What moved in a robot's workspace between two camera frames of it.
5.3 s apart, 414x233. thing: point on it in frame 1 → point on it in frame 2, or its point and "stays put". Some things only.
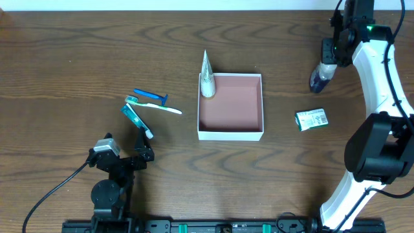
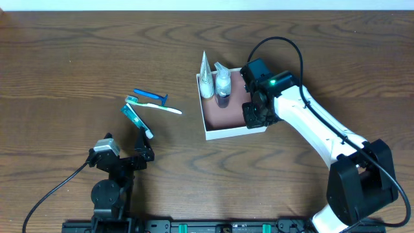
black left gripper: [124, 162] stays put
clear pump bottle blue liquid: [321, 76] → [222, 81]
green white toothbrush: [135, 100] stays put
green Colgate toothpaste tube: [130, 113] stays put
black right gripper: [328, 52] → [253, 116]
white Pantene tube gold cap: [207, 78] stays put
